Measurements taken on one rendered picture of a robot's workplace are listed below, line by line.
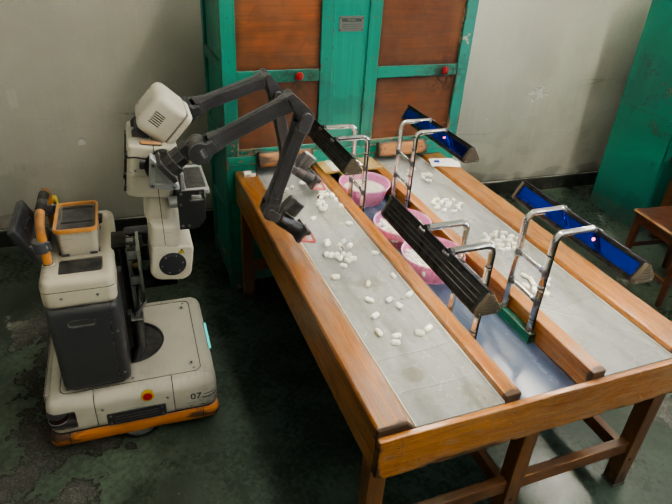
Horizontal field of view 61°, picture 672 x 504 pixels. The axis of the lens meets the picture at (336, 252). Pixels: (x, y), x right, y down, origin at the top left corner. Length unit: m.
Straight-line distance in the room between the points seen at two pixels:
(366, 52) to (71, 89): 1.73
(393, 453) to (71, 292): 1.24
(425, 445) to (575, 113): 3.80
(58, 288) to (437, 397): 1.33
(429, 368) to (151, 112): 1.26
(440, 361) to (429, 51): 1.87
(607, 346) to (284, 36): 1.95
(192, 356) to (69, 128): 1.80
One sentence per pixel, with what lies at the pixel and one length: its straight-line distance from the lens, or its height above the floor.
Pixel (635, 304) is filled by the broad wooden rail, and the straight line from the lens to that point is 2.42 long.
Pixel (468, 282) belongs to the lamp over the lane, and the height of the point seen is 1.09.
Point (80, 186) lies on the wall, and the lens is 3.98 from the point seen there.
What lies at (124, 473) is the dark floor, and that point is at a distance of 2.58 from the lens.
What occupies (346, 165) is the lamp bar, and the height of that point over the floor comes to 1.08.
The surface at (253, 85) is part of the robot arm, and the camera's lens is 2.46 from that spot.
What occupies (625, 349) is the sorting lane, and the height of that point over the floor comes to 0.74.
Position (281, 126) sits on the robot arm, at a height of 1.13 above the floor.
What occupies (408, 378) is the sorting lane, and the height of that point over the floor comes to 0.74.
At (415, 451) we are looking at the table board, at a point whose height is 0.66.
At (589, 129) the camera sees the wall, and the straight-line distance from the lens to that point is 5.27.
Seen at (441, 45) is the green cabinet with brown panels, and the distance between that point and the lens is 3.30.
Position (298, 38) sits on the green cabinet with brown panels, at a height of 1.41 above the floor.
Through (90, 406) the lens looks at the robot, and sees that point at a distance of 2.52.
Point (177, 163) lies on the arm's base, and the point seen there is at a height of 1.21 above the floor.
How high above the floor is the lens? 1.97
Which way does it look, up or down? 31 degrees down
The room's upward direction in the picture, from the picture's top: 4 degrees clockwise
